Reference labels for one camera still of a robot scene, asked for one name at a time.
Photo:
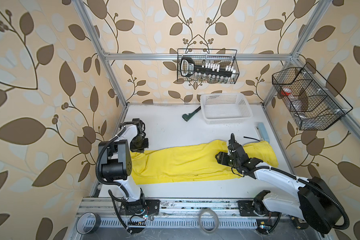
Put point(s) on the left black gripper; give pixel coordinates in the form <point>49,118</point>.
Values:
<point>145,146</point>

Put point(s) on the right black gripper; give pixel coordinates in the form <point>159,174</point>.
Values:
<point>221,158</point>

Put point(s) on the yellow trousers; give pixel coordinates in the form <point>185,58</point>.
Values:
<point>195,163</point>

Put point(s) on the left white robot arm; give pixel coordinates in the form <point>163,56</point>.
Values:
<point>114,165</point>

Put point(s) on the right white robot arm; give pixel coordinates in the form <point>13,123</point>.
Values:
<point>307,201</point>

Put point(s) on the light blue stapler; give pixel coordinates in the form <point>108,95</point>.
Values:
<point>262,132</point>

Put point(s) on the white plastic laundry basket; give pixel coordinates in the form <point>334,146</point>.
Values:
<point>225,108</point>

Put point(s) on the dark green pipe wrench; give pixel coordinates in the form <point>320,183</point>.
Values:
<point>187,117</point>

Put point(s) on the clear tape roll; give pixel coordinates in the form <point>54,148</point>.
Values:
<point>208,221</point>

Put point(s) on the red item in basket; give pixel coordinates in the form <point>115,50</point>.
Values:
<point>284,92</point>

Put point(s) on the black tool in basket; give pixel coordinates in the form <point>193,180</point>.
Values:
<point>192,66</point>

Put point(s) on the black tape roll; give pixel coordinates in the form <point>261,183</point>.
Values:
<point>88,223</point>

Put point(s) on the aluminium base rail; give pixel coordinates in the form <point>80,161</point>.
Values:
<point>177,213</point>

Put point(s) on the black wire basket right wall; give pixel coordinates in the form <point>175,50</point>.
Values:
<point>315,103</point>

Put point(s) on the black wire basket wall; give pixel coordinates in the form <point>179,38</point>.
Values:
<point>210,53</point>
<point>315,103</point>

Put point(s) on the black wire basket back wall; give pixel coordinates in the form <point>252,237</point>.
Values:
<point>210,53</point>

